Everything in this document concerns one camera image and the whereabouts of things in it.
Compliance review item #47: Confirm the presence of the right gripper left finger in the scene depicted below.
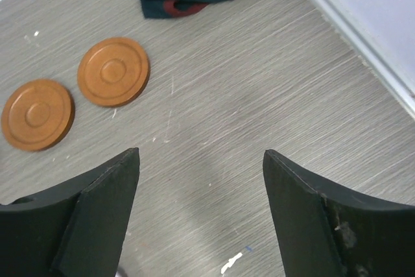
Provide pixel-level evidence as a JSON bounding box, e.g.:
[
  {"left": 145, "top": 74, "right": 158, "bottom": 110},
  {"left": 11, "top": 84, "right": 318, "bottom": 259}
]
[{"left": 1, "top": 147, "right": 139, "bottom": 276}]

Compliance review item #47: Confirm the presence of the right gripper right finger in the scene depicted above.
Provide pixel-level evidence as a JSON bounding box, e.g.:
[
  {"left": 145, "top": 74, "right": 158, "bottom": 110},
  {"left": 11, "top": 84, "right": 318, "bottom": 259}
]
[{"left": 263, "top": 150, "right": 414, "bottom": 276}]

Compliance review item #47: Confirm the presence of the wooden coaster back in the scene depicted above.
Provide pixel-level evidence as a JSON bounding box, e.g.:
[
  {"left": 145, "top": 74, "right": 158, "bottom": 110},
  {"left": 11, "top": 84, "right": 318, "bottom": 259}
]
[{"left": 1, "top": 79, "right": 75, "bottom": 152}]

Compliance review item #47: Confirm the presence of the wooden coaster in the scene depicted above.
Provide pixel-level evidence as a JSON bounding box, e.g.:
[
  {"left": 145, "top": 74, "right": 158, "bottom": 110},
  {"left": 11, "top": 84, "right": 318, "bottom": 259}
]
[
  {"left": 77, "top": 37, "right": 150, "bottom": 107},
  {"left": 1, "top": 79, "right": 75, "bottom": 152}
]

